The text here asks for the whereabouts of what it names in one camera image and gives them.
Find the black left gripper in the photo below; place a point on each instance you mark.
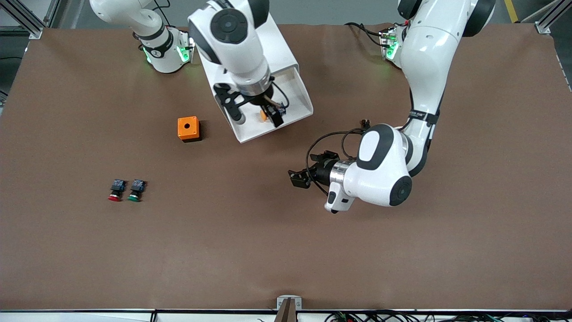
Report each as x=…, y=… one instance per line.
x=321, y=171

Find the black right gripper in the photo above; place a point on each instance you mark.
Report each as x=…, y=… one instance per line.
x=261, y=101

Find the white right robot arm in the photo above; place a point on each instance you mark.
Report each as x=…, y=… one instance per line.
x=232, y=49

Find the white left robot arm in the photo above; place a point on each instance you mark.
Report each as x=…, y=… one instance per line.
x=429, y=53

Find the black square white-faced button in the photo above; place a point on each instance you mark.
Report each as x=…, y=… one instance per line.
x=365, y=122

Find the green mushroom push button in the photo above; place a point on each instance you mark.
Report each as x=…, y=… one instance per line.
x=134, y=197

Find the red mushroom push button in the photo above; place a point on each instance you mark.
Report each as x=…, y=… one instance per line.
x=115, y=197

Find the brown table mat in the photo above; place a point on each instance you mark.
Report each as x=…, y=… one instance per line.
x=268, y=246

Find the orange button enclosure box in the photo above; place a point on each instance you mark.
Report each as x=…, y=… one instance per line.
x=187, y=127

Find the grey metal edge bracket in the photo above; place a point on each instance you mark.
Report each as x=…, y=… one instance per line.
x=281, y=304

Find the white table edge rail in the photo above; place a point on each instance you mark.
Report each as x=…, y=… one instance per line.
x=89, y=316

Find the aluminium frame profile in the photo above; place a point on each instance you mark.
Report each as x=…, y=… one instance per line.
x=27, y=20
x=547, y=18

